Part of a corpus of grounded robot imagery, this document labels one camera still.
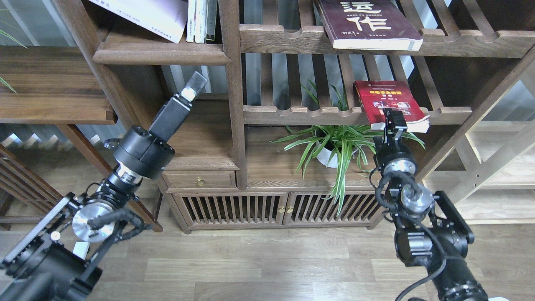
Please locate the white upright book left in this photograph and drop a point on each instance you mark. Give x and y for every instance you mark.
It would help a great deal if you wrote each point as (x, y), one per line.
(190, 21)

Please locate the white upright book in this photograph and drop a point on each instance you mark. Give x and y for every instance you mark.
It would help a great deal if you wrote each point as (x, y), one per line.
(201, 7)
(190, 21)

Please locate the dark upright book right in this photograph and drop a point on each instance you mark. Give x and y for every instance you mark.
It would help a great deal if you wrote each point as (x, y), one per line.
(212, 28)

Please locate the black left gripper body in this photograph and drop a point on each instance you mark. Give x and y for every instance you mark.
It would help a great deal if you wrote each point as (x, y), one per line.
(146, 153)

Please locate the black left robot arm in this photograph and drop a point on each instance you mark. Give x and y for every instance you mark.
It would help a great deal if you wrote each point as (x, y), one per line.
(58, 259)

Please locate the green spider plant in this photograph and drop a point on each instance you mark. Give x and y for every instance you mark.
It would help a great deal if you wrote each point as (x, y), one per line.
(350, 143)

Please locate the red cover book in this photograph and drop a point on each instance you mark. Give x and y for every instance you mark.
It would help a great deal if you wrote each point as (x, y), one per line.
(375, 96)

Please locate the dark wooden bookshelf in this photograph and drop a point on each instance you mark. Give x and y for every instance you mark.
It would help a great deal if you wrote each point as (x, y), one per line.
(282, 70)

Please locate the right slatted cabinet door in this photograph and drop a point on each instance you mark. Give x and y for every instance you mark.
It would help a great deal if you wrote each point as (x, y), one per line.
(312, 209)

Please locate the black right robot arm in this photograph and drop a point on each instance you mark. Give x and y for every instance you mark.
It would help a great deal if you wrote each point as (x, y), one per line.
(430, 232)

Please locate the maroon book with white characters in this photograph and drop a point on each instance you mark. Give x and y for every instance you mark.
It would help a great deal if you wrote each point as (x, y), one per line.
(367, 25)

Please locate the light wooden shelf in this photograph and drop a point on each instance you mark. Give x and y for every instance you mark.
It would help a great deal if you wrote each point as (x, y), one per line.
(485, 168)

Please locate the dark slatted wooden rack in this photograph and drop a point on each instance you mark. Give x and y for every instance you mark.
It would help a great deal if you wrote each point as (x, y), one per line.
(18, 182)

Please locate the left slatted cabinet door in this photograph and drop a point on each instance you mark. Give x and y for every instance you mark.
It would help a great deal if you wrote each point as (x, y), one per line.
(213, 211)

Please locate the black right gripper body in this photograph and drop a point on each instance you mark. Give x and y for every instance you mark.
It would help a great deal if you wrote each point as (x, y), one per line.
(391, 153)

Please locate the slatted cabinet door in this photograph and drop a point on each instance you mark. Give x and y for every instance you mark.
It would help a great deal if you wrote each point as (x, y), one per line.
(213, 211)
(312, 209)

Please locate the white paperback book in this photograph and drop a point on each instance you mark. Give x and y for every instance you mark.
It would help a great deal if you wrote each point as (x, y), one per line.
(166, 18)

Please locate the white upright book middle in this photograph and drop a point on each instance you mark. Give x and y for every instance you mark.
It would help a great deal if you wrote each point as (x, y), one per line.
(201, 7)

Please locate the white base post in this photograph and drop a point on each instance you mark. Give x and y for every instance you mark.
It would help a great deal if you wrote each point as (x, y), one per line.
(81, 249)

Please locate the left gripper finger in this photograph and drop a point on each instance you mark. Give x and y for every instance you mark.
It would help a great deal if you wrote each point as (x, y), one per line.
(194, 86)

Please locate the white plant pot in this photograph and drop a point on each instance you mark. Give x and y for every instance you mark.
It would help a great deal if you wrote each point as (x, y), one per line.
(325, 153)

